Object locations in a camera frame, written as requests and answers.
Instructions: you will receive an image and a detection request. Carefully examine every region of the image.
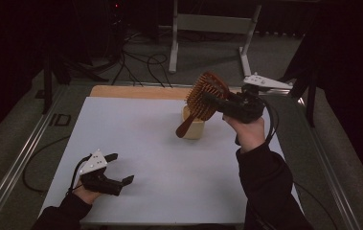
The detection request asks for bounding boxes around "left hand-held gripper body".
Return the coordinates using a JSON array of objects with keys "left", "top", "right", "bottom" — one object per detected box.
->
[{"left": 79, "top": 149, "right": 125, "bottom": 196}]

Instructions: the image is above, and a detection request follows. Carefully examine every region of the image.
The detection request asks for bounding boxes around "brown wooden hairbrush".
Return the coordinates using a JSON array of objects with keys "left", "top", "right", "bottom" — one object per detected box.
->
[{"left": 175, "top": 71, "right": 231, "bottom": 139}]

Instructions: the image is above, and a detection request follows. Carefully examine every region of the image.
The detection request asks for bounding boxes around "white metal stand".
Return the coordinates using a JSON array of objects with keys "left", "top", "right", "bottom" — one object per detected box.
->
[{"left": 168, "top": 0, "right": 262, "bottom": 80}]

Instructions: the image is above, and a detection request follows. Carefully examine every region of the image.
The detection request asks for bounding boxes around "right hand-held gripper cable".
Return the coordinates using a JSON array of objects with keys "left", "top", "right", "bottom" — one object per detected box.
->
[{"left": 262, "top": 98, "right": 338, "bottom": 230}]

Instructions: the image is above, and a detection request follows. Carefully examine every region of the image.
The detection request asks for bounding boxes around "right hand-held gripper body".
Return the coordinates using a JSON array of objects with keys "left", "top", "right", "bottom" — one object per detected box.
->
[{"left": 221, "top": 72, "right": 294, "bottom": 125}]

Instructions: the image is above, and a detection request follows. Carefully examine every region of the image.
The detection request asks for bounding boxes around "person's right hand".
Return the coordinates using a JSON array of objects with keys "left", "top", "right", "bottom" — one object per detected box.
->
[{"left": 222, "top": 114, "right": 266, "bottom": 154}]

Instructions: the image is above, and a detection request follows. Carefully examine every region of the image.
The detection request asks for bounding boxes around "aluminium rail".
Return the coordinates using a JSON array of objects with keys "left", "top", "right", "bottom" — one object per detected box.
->
[
  {"left": 297, "top": 95, "right": 362, "bottom": 230},
  {"left": 0, "top": 84, "right": 68, "bottom": 230}
]

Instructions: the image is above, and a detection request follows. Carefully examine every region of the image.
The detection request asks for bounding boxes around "white table mat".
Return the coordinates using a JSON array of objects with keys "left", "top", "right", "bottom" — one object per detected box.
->
[{"left": 39, "top": 96, "right": 305, "bottom": 224}]

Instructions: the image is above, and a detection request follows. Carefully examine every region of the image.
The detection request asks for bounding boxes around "person's left hand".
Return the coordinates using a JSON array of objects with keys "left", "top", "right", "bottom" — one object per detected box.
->
[{"left": 73, "top": 180, "right": 102, "bottom": 205}]

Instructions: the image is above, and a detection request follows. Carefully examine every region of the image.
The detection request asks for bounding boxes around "cream square cup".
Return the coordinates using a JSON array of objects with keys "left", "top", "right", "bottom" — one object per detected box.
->
[{"left": 181, "top": 104, "right": 206, "bottom": 140}]

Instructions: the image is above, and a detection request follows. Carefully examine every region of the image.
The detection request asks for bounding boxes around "black floor cable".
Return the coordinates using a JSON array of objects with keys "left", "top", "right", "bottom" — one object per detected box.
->
[
  {"left": 146, "top": 53, "right": 173, "bottom": 89},
  {"left": 111, "top": 51, "right": 145, "bottom": 88}
]

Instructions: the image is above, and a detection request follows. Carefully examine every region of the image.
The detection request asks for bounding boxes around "hand-held gripper cable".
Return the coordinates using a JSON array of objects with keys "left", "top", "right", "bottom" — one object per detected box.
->
[
  {"left": 262, "top": 98, "right": 338, "bottom": 230},
  {"left": 21, "top": 135, "right": 93, "bottom": 196}
]

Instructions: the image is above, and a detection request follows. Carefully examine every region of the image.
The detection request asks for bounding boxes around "left hand-held gripper cable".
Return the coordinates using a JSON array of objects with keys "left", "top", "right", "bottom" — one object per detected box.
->
[{"left": 21, "top": 135, "right": 93, "bottom": 196}]

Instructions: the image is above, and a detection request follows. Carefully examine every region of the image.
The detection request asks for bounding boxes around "black tripod stand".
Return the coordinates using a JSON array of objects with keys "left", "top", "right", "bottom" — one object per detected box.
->
[
  {"left": 41, "top": 47, "right": 110, "bottom": 116},
  {"left": 276, "top": 18, "right": 319, "bottom": 128}
]

